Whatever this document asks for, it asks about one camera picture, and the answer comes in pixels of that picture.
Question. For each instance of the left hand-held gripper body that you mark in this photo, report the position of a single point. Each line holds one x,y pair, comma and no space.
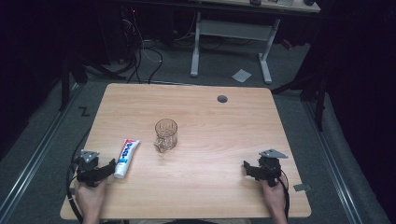
87,169

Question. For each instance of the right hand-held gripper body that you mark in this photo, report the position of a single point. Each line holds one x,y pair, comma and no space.
270,169

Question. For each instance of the white toothpaste tube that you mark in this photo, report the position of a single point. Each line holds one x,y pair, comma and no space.
126,158

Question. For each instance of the clear glass mug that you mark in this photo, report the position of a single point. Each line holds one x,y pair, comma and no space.
166,135

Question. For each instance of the person's left hand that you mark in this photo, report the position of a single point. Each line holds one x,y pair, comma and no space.
91,194

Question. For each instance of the person's right hand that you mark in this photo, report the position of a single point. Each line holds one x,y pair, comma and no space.
274,195

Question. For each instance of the grey tape piece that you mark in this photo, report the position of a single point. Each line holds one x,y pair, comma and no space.
302,187

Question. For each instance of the black metal stand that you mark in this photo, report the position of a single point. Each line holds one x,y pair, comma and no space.
65,84
318,102

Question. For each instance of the grey paper sheet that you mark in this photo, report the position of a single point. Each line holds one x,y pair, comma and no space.
241,75

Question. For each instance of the white-framed desk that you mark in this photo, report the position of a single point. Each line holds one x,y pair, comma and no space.
234,31

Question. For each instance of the metal floor rail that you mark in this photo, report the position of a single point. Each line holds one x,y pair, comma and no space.
333,161
29,168

